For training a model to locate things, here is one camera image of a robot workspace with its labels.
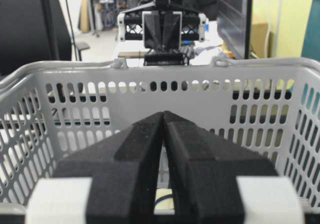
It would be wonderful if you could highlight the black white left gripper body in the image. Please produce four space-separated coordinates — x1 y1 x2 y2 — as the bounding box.
117 3 207 66

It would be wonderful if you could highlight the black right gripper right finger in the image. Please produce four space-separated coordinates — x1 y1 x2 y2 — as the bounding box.
163 110 305 224

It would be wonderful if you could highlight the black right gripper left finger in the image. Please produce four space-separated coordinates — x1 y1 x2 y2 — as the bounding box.
25 112 164 224

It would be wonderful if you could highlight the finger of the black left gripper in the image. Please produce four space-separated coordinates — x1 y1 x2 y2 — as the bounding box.
162 11 181 47
144 11 162 47

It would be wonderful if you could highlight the grey plastic shopping basket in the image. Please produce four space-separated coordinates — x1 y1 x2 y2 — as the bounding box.
0 58 320 224

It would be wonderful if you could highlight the dark monitor screen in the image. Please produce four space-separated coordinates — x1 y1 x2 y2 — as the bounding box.
216 0 253 59

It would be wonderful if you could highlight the cardboard box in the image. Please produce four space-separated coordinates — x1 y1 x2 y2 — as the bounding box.
250 18 270 58

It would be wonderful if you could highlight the black office chair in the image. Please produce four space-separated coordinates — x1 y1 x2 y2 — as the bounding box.
0 0 90 77

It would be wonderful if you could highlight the teal cabinet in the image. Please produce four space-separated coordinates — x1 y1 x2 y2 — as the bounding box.
301 0 320 61

